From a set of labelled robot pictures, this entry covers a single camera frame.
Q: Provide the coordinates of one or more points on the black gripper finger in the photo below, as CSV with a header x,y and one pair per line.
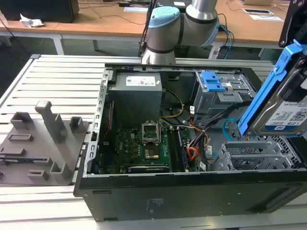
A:
x,y
293,87

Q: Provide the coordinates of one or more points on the hard disk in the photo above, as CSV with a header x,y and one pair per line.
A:
x,y
275,115

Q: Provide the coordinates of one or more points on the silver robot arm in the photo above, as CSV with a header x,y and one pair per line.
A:
x,y
168,31

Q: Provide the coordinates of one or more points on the silver disk bay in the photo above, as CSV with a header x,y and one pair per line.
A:
x,y
249,153

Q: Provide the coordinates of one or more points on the white paper sheet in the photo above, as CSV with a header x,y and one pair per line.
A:
x,y
266,17
135,9

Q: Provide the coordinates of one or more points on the wooden desk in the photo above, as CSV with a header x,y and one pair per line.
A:
x,y
84,26
251,31

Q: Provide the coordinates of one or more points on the silver optical drive cage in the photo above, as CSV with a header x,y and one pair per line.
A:
x,y
216,103

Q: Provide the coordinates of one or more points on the blue plastic latch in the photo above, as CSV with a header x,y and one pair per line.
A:
x,y
212,81

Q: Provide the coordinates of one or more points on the RAM stick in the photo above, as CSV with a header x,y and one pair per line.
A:
x,y
182,151

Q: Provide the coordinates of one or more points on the green motherboard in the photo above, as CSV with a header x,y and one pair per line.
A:
x,y
165,151

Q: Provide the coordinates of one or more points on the black PC case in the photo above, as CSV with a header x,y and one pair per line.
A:
x,y
192,196

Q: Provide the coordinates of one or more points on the CPU socket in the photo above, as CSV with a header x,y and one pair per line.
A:
x,y
151,153

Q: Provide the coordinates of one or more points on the gray power supply unit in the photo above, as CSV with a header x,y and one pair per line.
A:
x,y
134,100

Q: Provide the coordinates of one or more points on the black expansion card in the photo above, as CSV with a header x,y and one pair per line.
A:
x,y
148,168

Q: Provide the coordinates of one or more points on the black box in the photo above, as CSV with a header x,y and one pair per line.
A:
x,y
38,9

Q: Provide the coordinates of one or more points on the gray parts rack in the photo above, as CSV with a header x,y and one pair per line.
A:
x,y
40,143

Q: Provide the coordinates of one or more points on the crumpled white paper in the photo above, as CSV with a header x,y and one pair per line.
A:
x,y
30,21

